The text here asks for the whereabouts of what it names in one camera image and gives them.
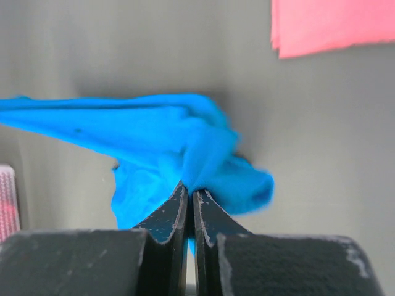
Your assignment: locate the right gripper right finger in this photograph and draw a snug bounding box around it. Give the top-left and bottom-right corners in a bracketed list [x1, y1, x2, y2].
[193, 189, 251, 295]

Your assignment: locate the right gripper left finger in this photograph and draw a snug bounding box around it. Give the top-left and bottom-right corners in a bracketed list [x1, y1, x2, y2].
[133, 182, 188, 295]

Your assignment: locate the blue t shirt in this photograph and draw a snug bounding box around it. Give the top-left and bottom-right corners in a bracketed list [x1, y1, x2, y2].
[0, 93, 275, 257]

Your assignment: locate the white plastic laundry basket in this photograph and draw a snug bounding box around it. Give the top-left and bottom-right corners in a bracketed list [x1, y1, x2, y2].
[0, 165, 20, 242]

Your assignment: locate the folded pink t shirt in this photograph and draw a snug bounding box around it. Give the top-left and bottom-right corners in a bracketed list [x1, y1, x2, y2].
[271, 1, 394, 59]

